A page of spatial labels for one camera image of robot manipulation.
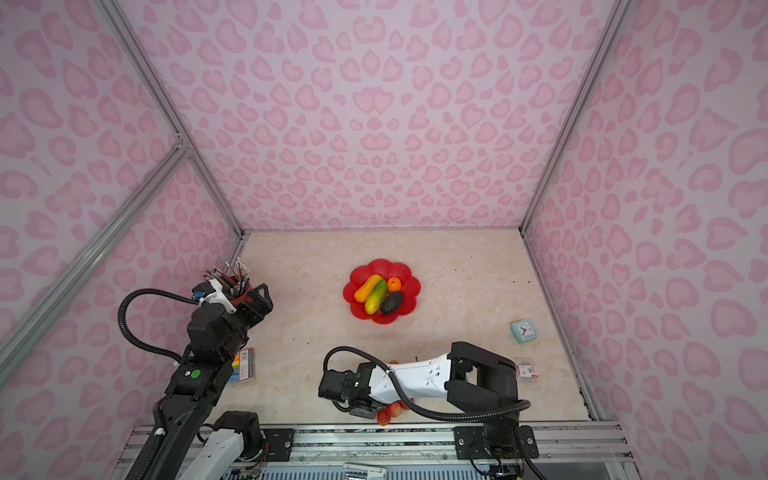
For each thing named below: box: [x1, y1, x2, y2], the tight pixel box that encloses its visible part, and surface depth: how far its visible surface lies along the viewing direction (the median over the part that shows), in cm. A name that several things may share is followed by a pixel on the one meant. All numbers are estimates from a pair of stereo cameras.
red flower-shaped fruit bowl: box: [343, 259, 421, 325], surface depth 103 cm
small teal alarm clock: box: [510, 319, 539, 343], surface depth 92 cm
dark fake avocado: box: [380, 292, 403, 316], surface depth 97 cm
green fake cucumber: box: [365, 279, 387, 315], surface depth 98 cm
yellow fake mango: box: [354, 274, 383, 303], surface depth 100 cm
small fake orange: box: [387, 276, 402, 292], surface depth 102 cm
